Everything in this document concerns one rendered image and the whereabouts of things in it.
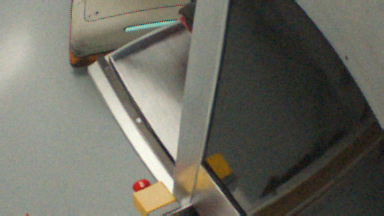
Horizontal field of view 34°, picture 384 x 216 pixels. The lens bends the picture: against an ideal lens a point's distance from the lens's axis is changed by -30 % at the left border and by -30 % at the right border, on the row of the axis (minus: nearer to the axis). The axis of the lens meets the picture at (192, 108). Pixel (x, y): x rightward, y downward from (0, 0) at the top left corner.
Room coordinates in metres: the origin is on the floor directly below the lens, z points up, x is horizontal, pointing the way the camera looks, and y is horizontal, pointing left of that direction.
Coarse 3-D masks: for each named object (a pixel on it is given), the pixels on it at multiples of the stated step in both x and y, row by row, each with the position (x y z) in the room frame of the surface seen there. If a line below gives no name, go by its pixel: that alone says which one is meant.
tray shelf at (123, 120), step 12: (168, 24) 1.16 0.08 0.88; (144, 36) 1.11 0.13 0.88; (120, 48) 1.07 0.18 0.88; (108, 60) 1.03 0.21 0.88; (96, 72) 1.00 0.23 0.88; (96, 84) 0.97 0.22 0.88; (108, 84) 0.97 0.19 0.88; (108, 96) 0.94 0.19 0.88; (108, 108) 0.91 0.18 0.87; (120, 108) 0.91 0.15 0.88; (120, 120) 0.88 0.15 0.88; (132, 132) 0.86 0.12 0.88; (132, 144) 0.83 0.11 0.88; (144, 144) 0.84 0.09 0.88; (144, 156) 0.81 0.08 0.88; (156, 168) 0.78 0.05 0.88; (156, 180) 0.76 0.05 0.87; (168, 180) 0.76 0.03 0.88
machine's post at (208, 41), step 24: (216, 0) 0.66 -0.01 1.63; (216, 24) 0.65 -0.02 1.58; (192, 48) 0.69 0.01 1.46; (216, 48) 0.65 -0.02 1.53; (192, 72) 0.68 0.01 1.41; (216, 72) 0.65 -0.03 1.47; (192, 96) 0.68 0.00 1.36; (216, 96) 0.65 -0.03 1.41; (192, 120) 0.67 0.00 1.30; (192, 144) 0.66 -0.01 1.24; (192, 168) 0.65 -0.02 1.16; (192, 192) 0.65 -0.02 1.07
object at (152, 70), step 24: (144, 48) 1.07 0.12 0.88; (168, 48) 1.08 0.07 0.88; (120, 72) 0.99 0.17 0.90; (144, 72) 1.01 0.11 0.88; (168, 72) 1.02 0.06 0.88; (144, 96) 0.95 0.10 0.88; (168, 96) 0.96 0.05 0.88; (144, 120) 0.89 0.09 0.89; (168, 120) 0.90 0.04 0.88; (168, 144) 0.85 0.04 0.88
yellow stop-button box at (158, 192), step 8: (160, 184) 0.67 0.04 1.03; (136, 192) 0.64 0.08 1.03; (144, 192) 0.65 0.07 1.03; (152, 192) 0.65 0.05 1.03; (160, 192) 0.66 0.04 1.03; (168, 192) 0.66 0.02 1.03; (136, 200) 0.63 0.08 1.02; (144, 200) 0.63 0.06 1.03; (152, 200) 0.63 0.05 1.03; (160, 200) 0.64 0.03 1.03; (168, 200) 0.64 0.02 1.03; (176, 200) 0.64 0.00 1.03; (136, 208) 0.63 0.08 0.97; (144, 208) 0.61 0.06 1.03; (152, 208) 0.61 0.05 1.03; (160, 208) 0.62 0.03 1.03; (168, 208) 0.62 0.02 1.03; (176, 208) 0.62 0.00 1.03
